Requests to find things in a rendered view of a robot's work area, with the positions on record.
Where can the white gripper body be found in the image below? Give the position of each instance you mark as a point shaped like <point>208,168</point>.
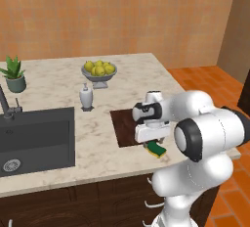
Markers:
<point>151,133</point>

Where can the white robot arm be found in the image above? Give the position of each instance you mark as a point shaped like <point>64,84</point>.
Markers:
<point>208,133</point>

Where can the green and yellow sponge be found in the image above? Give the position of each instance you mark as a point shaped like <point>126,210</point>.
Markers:
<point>157,150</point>

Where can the dark brown cutting board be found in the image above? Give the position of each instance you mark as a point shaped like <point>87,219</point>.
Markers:
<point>123,128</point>

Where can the white soap dispenser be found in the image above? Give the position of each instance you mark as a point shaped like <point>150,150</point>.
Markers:
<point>86,98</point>

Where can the grey fruit bowl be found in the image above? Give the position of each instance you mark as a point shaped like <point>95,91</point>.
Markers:
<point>99,79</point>

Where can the yellow lemon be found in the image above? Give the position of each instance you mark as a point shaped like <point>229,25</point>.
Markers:
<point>93,71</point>
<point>105,64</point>
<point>89,66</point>
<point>110,69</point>
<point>98,63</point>
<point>100,71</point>

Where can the dark wood island cabinet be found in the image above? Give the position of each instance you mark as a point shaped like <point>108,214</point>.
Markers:
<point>81,204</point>

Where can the dark brown furniture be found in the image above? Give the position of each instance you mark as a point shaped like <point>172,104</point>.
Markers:
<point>244,94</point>

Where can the dark grey sink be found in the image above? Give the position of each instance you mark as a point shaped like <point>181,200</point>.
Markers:
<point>35,139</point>

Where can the dark grey tap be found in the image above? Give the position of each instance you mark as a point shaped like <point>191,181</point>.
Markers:
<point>6,107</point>

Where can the green plant in grey-green pot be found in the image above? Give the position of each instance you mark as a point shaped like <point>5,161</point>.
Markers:
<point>14,77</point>

